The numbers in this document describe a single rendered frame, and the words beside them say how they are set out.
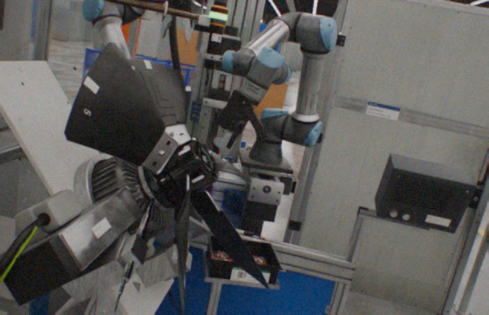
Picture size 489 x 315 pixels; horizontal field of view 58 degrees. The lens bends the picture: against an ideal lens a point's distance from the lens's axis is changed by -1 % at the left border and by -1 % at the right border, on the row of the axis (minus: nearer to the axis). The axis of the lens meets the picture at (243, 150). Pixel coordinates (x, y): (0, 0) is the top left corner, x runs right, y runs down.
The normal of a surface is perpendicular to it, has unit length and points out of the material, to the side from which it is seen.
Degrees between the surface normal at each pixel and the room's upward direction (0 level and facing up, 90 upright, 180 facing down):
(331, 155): 90
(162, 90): 36
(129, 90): 73
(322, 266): 90
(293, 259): 90
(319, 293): 90
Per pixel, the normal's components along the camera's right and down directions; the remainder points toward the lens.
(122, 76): 0.83, -0.05
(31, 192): -0.14, 0.20
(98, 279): 0.00, 0.43
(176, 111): 0.33, -0.67
